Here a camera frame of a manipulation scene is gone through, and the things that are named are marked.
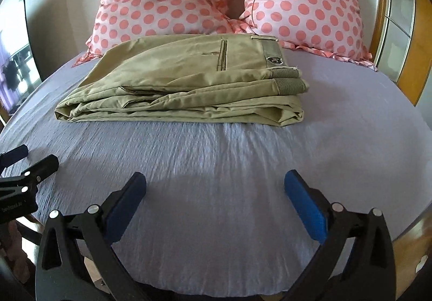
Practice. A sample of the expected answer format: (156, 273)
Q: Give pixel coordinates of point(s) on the person's left hand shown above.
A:
(12, 242)

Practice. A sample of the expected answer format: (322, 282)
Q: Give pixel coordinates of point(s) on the khaki pants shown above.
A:
(189, 85)

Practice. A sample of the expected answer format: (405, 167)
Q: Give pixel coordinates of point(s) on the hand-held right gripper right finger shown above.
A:
(305, 208)

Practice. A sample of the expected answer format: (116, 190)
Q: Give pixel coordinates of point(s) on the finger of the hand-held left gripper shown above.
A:
(15, 153)
(42, 166)

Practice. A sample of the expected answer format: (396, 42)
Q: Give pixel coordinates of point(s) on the dark framed window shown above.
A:
(17, 61)

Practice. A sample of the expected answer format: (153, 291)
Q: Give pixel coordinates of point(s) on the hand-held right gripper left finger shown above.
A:
(124, 207)

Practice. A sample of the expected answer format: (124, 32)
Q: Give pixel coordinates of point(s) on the lavender bed sheet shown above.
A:
(216, 159)

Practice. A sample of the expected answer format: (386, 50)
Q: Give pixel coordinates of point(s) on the mirrored headboard panel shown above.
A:
(398, 0)

